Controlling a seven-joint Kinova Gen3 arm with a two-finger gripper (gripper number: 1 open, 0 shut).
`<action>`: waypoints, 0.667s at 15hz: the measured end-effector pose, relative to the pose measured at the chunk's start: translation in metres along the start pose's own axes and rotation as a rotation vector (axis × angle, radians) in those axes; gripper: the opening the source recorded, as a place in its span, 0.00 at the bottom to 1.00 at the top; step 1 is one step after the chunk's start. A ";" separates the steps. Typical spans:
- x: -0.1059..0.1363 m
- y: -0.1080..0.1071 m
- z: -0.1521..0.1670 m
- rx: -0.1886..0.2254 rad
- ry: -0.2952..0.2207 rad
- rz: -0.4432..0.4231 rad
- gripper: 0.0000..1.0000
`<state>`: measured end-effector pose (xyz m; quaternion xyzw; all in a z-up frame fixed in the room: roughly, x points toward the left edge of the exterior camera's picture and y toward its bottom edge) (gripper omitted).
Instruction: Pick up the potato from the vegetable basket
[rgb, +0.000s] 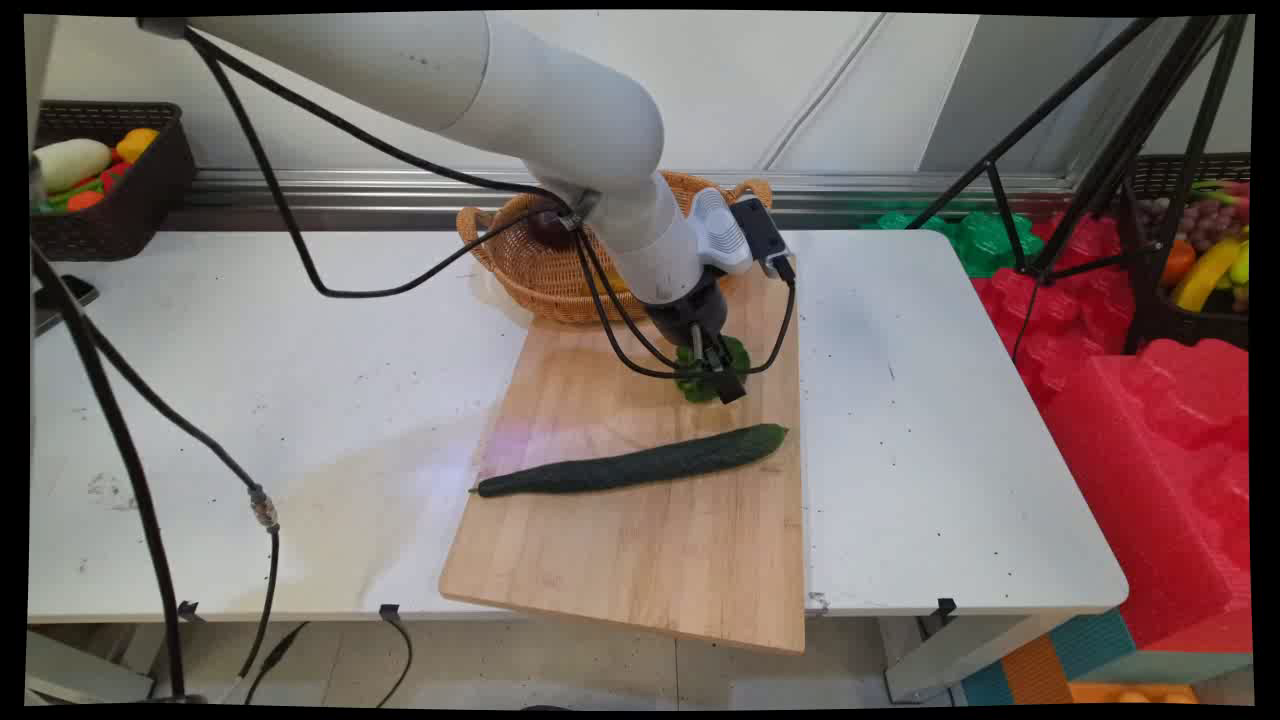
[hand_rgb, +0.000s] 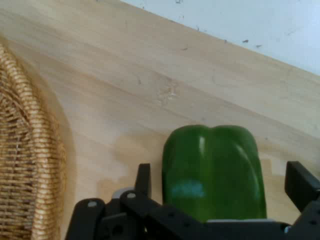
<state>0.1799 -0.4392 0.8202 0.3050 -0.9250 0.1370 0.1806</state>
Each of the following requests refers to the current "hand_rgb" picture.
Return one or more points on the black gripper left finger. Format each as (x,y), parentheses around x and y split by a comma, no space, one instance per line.
(130,220)

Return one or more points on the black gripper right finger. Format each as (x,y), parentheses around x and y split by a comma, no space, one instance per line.
(307,192)

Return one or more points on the green bell pepper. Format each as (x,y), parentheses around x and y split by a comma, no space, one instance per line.
(212,170)

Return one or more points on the wooden cutting board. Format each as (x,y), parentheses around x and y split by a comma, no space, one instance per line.
(125,75)

